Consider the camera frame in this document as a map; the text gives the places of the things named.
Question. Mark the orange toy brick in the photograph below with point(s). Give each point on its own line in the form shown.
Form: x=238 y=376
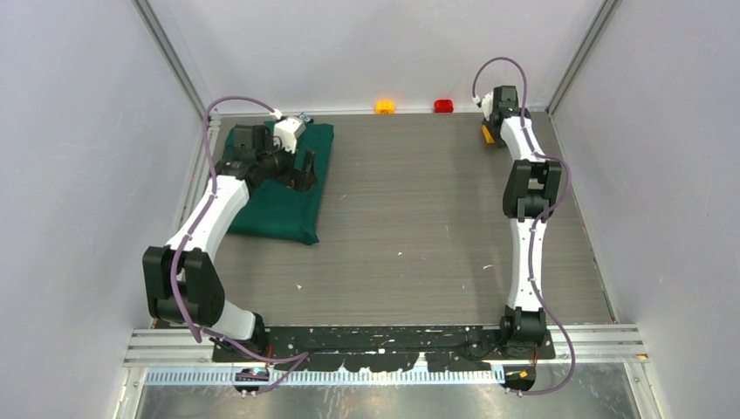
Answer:
x=384 y=107

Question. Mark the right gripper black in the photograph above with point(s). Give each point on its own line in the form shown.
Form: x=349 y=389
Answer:
x=497 y=140

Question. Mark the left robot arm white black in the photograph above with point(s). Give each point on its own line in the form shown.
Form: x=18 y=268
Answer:
x=181 y=282

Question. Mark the yellow toy block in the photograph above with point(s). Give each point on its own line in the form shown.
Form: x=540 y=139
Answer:
x=488 y=137

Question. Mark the aluminium frame rail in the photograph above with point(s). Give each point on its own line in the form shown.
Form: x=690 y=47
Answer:
x=175 y=347

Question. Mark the small blue black toy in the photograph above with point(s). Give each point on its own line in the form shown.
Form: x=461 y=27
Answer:
x=307 y=119

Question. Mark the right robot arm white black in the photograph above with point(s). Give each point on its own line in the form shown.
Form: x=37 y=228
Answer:
x=530 y=191

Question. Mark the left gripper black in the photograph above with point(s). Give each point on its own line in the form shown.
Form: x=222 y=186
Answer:
x=300 y=180

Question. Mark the red toy brick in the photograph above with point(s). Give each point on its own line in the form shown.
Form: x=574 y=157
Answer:
x=443 y=106

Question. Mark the green surgical cloth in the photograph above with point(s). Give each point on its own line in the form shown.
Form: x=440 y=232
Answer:
x=274 y=210

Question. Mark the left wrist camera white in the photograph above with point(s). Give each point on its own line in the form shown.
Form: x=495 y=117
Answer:
x=286 y=132

